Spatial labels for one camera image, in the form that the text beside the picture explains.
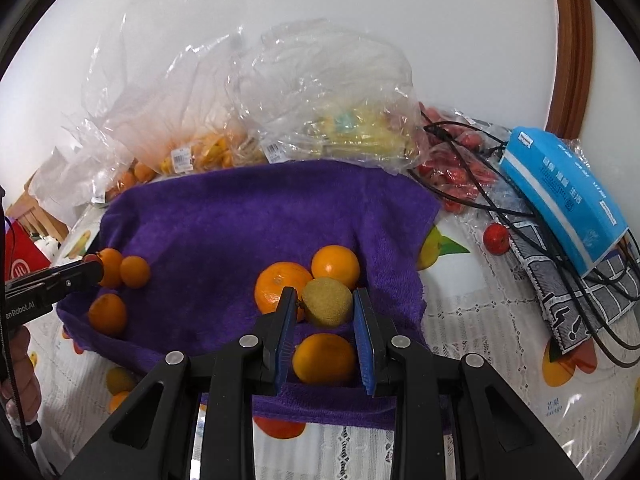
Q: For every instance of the blue tissue pack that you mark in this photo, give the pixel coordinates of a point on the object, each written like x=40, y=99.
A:
x=560, y=195

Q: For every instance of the clear bag of red fruit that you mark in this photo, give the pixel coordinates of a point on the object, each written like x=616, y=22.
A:
x=450, y=170

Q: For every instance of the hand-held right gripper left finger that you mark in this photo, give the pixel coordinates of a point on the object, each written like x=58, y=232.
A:
x=284, y=340

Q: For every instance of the orange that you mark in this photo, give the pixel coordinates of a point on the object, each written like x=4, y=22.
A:
x=119, y=402
x=277, y=285
x=111, y=267
x=324, y=359
x=336, y=264
x=107, y=314
x=136, y=271

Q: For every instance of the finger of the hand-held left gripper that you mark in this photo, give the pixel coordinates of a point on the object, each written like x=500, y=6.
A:
x=65, y=277

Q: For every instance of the red box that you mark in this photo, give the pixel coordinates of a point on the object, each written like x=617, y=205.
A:
x=22, y=255

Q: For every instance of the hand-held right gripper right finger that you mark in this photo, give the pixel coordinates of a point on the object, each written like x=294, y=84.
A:
x=364, y=350

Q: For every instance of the large clear bag of oranges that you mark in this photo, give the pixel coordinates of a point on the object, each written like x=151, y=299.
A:
x=165, y=85

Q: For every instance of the wooden chair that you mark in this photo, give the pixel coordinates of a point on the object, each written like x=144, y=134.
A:
x=35, y=215

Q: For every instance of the purple towel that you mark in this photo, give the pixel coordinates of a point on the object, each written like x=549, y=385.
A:
x=225, y=230

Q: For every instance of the wooden door frame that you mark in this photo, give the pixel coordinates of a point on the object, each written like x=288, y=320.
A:
x=572, y=50

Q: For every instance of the small red fruit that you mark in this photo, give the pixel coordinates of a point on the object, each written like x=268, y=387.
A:
x=496, y=239

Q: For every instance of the grey patterned pouch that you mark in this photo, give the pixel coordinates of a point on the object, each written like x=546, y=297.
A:
x=565, y=315

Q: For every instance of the person's left hand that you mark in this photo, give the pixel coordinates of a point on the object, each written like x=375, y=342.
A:
x=27, y=385

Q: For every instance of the brown kiwi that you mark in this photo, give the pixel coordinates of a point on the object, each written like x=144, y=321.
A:
x=120, y=379
x=327, y=301

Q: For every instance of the small clear bag of oranges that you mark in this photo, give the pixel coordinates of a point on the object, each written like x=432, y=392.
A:
x=135, y=175

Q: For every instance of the white plastic bag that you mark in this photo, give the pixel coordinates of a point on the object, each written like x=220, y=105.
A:
x=55, y=185

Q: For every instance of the clear bag of yellow fruit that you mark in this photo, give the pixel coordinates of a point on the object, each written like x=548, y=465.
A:
x=325, y=90

